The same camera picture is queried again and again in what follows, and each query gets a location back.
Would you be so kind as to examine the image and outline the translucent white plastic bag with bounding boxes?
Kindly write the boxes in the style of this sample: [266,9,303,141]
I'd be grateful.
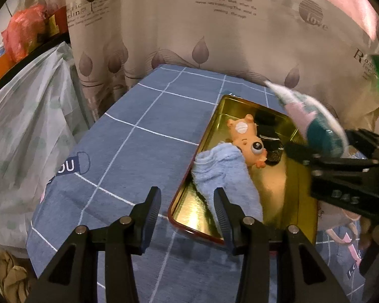
[0,43,93,257]

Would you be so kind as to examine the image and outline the orange squishy animal toy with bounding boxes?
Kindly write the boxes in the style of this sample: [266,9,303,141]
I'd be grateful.
[226,114,268,168]

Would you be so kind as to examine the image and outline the blue grid bed sheet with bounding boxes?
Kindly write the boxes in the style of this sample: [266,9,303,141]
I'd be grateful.
[26,64,372,303]

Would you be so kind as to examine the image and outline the beige leaf print curtain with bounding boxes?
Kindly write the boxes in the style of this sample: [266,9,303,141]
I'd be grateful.
[34,0,379,130]

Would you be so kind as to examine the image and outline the light blue folded towel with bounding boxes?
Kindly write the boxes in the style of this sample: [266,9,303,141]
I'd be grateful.
[191,143,264,222]

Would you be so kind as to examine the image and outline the black object in tray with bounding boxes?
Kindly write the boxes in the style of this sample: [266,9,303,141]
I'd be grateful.
[255,110,284,166]

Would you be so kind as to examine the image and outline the red plastic bag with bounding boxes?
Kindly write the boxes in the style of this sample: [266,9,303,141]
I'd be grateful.
[2,4,50,63]

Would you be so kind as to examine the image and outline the olive crumpled cloth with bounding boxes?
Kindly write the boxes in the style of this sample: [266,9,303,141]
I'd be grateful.
[0,250,37,302]

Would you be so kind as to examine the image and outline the gold metal tin tray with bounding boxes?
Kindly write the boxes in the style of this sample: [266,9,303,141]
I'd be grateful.
[168,95,318,244]

